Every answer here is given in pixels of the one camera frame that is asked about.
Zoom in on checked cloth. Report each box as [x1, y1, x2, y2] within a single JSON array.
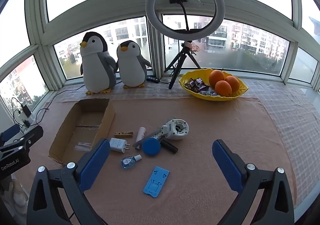
[[47, 78, 320, 205]]

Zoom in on white window frame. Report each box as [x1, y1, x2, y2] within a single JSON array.
[[0, 0, 320, 96]]

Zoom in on large penguin plush toy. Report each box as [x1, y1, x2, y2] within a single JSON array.
[[80, 31, 118, 95]]

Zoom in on pile of blue-white wrapped candies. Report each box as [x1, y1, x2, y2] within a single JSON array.
[[199, 89, 219, 97]]

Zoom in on black tripod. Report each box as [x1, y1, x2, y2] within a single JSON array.
[[164, 40, 202, 90]]

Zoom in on black phone holder clamp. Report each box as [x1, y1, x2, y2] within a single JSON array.
[[166, 0, 200, 34]]

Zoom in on wooden clothespin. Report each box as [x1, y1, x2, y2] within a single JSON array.
[[114, 130, 135, 138]]

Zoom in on yellow fruit bowl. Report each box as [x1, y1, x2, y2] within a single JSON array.
[[178, 68, 249, 102]]

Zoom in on patterned tube with grey cap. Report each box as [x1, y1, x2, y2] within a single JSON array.
[[132, 127, 163, 148]]

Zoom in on small penguin plush toy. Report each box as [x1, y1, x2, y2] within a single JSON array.
[[116, 40, 152, 89]]

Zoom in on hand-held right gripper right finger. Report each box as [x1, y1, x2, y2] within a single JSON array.
[[212, 139, 295, 225]]

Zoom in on black cable with loose plug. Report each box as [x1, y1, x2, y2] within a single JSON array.
[[30, 108, 50, 125]]

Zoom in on white pink tube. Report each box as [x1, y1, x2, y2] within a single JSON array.
[[135, 127, 146, 150]]

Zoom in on blue eye drop bottle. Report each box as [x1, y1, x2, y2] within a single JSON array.
[[120, 154, 142, 169]]

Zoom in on cardboard box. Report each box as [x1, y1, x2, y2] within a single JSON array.
[[49, 98, 116, 165]]

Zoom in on white charger plug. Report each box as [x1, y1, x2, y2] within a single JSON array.
[[109, 138, 131, 153]]

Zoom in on white power strip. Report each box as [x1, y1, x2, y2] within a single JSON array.
[[15, 115, 35, 128]]

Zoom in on blue phone stand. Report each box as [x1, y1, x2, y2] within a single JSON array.
[[143, 166, 170, 198]]

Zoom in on pile of purple wrapped candies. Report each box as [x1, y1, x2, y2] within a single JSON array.
[[184, 78, 210, 93]]

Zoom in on black cylinder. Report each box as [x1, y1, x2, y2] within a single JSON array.
[[160, 139, 179, 154]]

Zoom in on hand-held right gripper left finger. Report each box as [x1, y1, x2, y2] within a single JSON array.
[[26, 138, 112, 225]]

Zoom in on white plug-in device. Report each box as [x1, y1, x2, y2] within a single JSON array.
[[161, 117, 190, 140]]

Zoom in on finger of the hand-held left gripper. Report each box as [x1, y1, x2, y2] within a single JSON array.
[[0, 126, 44, 158], [0, 124, 21, 143]]

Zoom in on white ring light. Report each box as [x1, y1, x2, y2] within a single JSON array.
[[145, 0, 225, 38]]

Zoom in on blue round lid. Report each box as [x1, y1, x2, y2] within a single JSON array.
[[142, 138, 161, 157]]

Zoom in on orange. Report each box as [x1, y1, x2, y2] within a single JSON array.
[[209, 70, 225, 87], [224, 76, 240, 93], [214, 80, 232, 97]]

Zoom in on pink blanket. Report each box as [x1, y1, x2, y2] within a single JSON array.
[[11, 98, 298, 225]]

